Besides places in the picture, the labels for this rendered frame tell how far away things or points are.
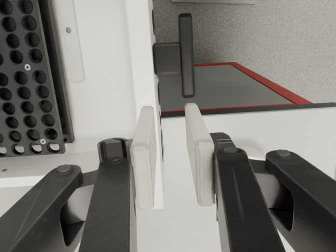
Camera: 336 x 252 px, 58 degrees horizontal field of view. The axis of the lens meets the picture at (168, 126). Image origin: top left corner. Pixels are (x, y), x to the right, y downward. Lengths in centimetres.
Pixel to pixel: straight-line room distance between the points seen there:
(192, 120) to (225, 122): 30
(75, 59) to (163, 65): 11
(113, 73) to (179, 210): 26
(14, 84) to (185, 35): 17
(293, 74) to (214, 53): 32
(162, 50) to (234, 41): 95
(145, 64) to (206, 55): 95
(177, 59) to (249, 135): 23
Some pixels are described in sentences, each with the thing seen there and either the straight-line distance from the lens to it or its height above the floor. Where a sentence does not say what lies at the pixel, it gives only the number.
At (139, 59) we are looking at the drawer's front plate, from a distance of 26.
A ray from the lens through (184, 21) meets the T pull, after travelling 27.
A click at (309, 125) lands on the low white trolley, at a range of 49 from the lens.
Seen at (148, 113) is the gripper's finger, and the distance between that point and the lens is 17.
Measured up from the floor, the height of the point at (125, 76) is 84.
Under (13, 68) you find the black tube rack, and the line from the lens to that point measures 32.
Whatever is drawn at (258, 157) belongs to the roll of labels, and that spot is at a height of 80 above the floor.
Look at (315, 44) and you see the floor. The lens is 131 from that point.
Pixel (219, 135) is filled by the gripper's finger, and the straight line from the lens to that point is 15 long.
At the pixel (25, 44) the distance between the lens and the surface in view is 31.
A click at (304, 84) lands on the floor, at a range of 132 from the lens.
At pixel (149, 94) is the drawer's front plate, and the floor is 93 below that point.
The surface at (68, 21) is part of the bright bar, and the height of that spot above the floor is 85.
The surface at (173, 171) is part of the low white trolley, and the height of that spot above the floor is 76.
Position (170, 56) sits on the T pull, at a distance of 27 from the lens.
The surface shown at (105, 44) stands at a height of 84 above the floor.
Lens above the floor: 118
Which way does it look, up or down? 72 degrees down
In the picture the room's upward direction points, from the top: 179 degrees clockwise
